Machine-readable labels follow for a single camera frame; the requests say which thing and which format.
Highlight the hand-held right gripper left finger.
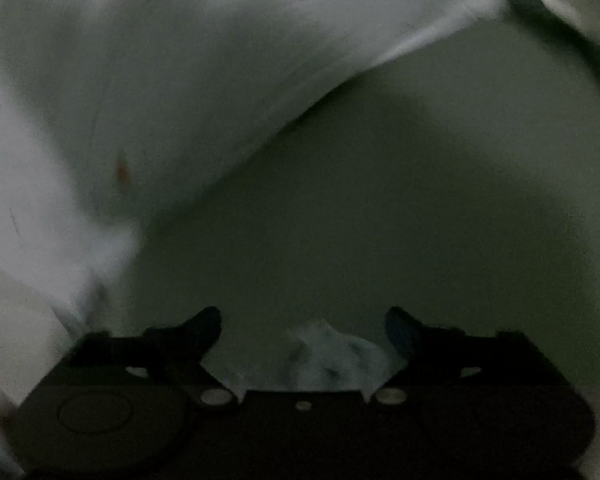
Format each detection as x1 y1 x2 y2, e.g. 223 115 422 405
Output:
75 306 242 409

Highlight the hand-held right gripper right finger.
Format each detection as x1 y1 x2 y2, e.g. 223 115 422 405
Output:
366 306 533 409

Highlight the pale blue t-shirt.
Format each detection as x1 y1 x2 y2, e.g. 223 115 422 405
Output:
200 317 410 394

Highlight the grey bed sheet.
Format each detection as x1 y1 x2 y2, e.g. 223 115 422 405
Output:
125 15 600 391

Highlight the white carrot-print blanket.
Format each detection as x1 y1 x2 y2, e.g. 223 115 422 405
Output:
0 0 518 476

